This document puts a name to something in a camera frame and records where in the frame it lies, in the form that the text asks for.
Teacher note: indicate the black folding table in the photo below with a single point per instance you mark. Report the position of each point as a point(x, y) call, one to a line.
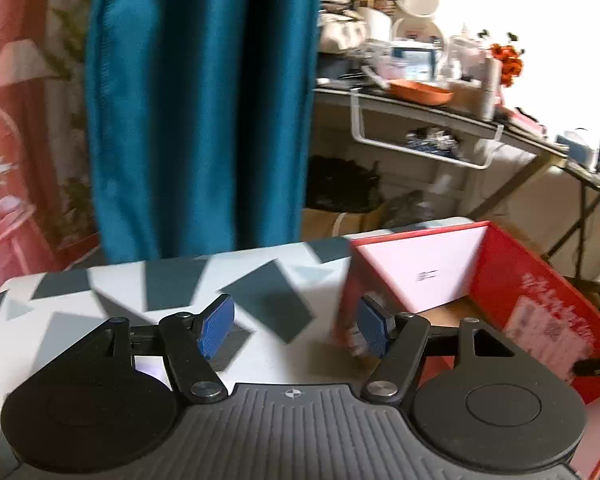
point(587, 185)

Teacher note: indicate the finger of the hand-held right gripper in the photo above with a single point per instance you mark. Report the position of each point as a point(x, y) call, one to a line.
point(597, 369)

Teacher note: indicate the black bag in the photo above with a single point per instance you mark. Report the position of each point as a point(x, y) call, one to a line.
point(342, 185)

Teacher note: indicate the pink box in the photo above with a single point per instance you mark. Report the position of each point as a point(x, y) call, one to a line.
point(525, 122)

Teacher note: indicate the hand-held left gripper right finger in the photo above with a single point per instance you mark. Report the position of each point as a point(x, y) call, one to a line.
point(372, 327)

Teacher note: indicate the blue patterned packet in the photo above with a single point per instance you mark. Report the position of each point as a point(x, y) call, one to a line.
point(432, 142)

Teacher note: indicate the blue tissue box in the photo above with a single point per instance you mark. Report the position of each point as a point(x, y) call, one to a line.
point(577, 150)

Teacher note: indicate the orange plate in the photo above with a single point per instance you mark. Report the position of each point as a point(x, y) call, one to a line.
point(420, 92)

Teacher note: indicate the orange flowers in red vase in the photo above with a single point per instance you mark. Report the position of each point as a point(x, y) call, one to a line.
point(507, 60)

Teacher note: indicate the white bottle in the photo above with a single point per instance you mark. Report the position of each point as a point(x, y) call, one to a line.
point(490, 87)

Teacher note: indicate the grey desk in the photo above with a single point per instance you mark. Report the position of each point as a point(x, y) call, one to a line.
point(520, 140)

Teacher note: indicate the teal curtain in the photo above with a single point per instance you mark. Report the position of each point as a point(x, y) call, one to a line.
point(195, 110)

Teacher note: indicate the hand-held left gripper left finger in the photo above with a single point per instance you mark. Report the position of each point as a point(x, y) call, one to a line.
point(215, 325)

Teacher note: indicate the geometric patterned table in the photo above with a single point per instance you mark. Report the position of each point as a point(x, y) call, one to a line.
point(130, 325)

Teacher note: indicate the pink printed backdrop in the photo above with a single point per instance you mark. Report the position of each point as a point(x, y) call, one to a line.
point(25, 160)

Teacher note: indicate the red cardboard box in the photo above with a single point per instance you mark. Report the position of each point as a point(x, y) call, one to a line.
point(530, 280)

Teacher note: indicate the brown cardboard box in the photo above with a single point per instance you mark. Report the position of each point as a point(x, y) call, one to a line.
point(330, 222)

